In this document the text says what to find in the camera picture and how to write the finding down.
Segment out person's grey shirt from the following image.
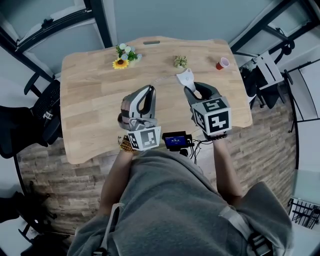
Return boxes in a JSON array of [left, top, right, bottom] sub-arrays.
[[67, 149, 295, 256]]

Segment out small potted succulent plant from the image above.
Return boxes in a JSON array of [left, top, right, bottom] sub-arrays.
[[174, 54, 189, 69]]

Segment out white slatted chair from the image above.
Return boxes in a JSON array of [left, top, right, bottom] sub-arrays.
[[252, 51, 286, 91]]

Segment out small black monitor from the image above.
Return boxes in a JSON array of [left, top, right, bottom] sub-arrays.
[[161, 130, 195, 152]]

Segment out black cables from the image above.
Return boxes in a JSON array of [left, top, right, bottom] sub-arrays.
[[188, 138, 214, 166]]

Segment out black wire rack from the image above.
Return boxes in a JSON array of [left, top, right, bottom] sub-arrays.
[[287, 197, 320, 231]]

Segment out person's right forearm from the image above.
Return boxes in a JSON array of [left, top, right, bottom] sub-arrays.
[[211, 138, 244, 204]]

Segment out black mesh office chair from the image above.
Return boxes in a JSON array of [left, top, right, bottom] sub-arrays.
[[0, 72, 63, 160]]

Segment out small white object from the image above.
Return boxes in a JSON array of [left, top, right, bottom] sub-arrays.
[[152, 67, 196, 91]]

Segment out red cup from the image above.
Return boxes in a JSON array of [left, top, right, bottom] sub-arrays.
[[215, 56, 231, 72]]

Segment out black office chair with headrest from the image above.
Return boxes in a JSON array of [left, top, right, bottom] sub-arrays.
[[239, 39, 296, 110]]

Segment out white board on black stand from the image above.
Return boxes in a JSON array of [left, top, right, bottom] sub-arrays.
[[284, 59, 320, 133]]

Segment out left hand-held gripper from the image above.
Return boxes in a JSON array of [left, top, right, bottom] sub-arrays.
[[126, 84, 162, 152]]

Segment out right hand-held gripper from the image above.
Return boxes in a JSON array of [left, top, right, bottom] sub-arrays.
[[183, 81, 233, 137]]

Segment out black window frame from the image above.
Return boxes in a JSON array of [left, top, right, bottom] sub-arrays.
[[0, 0, 320, 81]]

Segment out black swivel chair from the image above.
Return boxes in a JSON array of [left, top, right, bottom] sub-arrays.
[[0, 181, 58, 248]]

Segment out person's left forearm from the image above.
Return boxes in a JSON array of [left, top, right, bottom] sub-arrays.
[[98, 149, 136, 216]]

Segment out wooden bead bracelet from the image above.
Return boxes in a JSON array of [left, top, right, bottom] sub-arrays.
[[117, 134, 137, 152]]

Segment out artificial flower bouquet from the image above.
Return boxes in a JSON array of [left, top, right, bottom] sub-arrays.
[[112, 42, 144, 71]]

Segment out person's left hand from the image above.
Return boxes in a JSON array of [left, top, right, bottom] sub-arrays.
[[117, 96, 132, 131]]

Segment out grey strap with black buckle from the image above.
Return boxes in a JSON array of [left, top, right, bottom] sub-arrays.
[[218, 204, 273, 256]]

